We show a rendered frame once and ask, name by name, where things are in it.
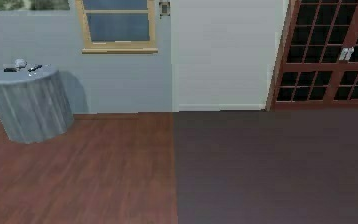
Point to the framed landscape picture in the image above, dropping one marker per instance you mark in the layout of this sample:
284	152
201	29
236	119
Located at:
27	4

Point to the brown glazed lattice door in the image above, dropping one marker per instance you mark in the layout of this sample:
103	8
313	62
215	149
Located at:
323	55

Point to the grey round lump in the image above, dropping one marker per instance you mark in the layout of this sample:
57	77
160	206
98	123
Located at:
20	63

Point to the small wall switch plate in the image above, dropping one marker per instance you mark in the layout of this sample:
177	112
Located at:
164	8

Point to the grey round draped table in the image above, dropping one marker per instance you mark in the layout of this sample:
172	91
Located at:
30	103

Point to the black flat case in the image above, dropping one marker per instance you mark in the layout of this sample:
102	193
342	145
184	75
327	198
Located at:
10	69

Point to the black remote control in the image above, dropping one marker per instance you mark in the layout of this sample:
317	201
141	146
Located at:
35	68

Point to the wooden framed window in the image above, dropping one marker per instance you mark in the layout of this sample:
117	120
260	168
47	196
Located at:
117	26

